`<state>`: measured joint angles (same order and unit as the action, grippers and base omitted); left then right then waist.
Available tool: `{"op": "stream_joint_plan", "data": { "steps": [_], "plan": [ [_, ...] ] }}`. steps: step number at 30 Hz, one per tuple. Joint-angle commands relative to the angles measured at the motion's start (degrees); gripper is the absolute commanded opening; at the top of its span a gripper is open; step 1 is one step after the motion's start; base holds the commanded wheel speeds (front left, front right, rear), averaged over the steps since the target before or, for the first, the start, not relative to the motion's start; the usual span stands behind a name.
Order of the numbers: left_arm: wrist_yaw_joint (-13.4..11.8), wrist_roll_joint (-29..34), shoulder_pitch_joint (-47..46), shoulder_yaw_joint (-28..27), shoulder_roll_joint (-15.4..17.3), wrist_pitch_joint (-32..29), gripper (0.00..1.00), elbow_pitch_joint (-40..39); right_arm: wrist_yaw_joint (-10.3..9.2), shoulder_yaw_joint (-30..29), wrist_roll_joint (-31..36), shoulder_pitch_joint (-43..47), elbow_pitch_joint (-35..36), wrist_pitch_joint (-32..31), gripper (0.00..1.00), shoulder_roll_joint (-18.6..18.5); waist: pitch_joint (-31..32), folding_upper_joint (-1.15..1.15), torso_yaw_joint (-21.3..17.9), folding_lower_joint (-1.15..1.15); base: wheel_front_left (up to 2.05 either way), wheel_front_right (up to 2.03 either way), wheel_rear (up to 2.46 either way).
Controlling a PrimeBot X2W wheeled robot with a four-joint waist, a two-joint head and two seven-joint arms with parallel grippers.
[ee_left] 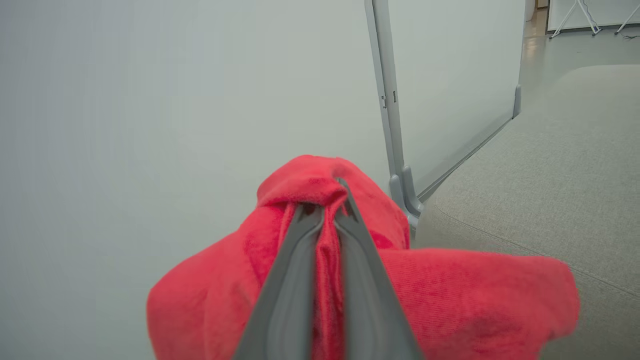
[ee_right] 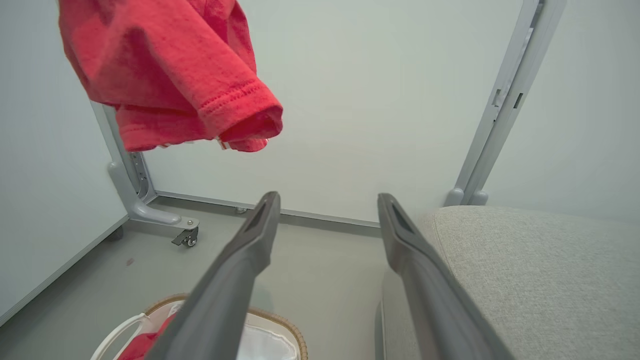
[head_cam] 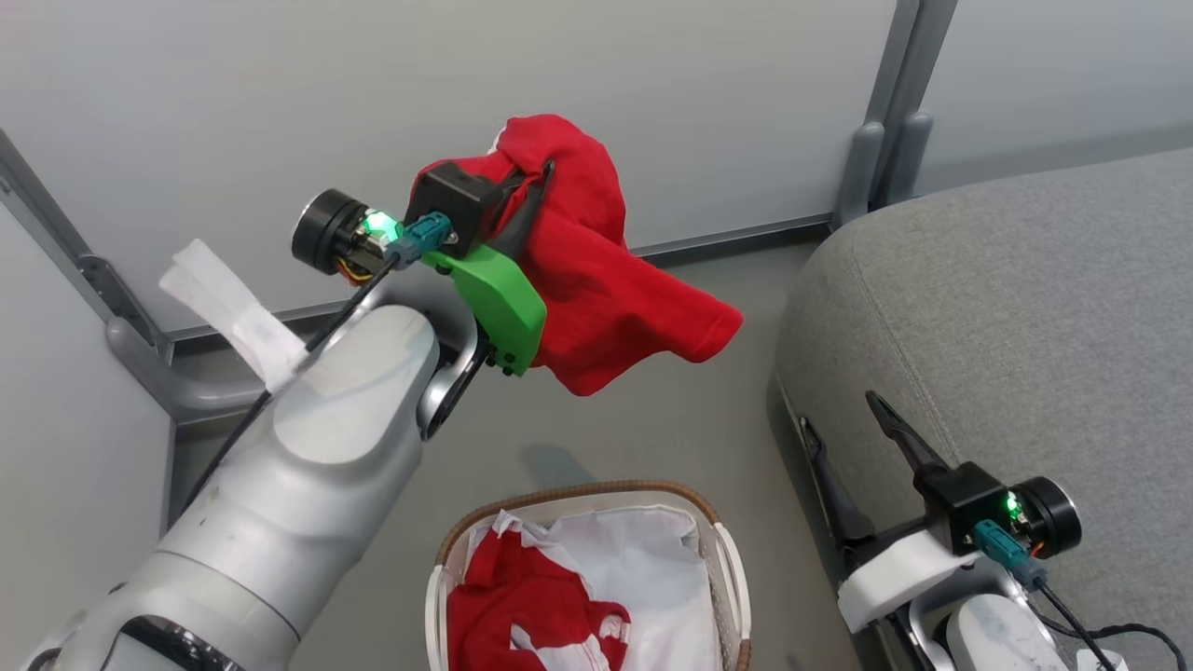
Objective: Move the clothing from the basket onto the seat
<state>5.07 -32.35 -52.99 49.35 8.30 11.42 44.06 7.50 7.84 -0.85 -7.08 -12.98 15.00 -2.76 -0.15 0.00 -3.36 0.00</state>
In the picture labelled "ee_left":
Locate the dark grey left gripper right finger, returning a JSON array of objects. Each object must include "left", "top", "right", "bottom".
[{"left": 334, "top": 178, "right": 423, "bottom": 360}]

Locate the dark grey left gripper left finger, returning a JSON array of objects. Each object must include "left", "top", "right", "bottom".
[{"left": 232, "top": 205, "right": 326, "bottom": 360}]

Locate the red and white garment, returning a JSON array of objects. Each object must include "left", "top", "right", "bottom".
[{"left": 146, "top": 154, "right": 581, "bottom": 360}]

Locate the white tripod stand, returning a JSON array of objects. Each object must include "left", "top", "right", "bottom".
[
  {"left": 549, "top": 0, "right": 602, "bottom": 40},
  {"left": 614, "top": 0, "right": 640, "bottom": 35}
]

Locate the grey partition bottom rail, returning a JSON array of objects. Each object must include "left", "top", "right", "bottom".
[{"left": 417, "top": 116, "right": 516, "bottom": 202}]

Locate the grey partition corner post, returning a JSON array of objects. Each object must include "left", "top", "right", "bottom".
[{"left": 364, "top": 0, "right": 425, "bottom": 246}]

